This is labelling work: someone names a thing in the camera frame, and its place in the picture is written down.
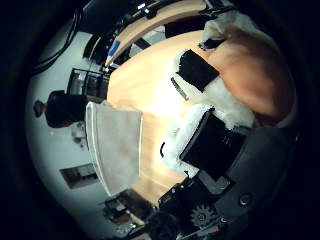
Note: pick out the wooden side desk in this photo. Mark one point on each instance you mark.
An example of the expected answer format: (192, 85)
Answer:
(156, 20)

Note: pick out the blue object on desk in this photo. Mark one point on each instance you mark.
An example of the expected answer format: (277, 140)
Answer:
(113, 48)

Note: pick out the person in dark clothes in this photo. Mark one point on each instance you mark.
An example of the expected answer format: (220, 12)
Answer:
(63, 110)

